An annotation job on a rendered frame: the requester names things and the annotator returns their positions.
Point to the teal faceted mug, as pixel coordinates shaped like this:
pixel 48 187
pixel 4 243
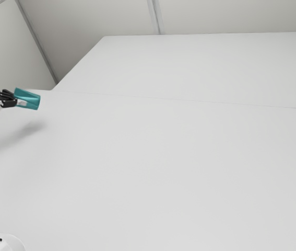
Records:
pixel 29 100

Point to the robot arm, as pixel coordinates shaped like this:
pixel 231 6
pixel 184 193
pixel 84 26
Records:
pixel 5 243

